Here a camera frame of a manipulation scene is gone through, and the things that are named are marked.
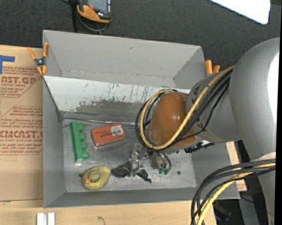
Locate black cylinder on white bracket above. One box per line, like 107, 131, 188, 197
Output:
184, 139, 215, 155

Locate black sunglasses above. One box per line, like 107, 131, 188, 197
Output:
110, 161, 154, 184

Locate grey metal bin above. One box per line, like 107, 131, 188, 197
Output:
36, 29, 246, 216

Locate orange box with barcode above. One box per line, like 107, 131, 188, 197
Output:
90, 122, 127, 149

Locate green studded toy block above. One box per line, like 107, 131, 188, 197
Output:
68, 121, 91, 164

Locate yellow rubber duck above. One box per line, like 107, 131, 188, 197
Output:
81, 165, 112, 192

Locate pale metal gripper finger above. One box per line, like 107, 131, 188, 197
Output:
130, 164, 146, 178
129, 143, 144, 165

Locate brown cardboard board, red print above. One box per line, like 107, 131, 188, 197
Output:
0, 44, 252, 211

